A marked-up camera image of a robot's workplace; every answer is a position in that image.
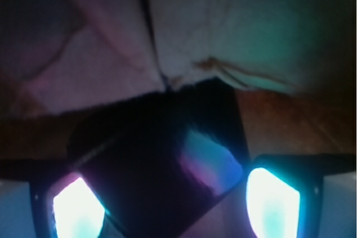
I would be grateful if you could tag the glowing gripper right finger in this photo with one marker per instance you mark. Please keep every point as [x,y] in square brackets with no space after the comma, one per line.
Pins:
[284,195]

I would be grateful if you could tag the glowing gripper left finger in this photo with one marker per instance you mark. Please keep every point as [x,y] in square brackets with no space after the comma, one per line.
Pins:
[66,206]

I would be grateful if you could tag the black box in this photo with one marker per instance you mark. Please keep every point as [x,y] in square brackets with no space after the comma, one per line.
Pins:
[160,161]

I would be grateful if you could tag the brown paper bag bin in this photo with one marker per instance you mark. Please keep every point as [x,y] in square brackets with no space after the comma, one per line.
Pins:
[293,63]

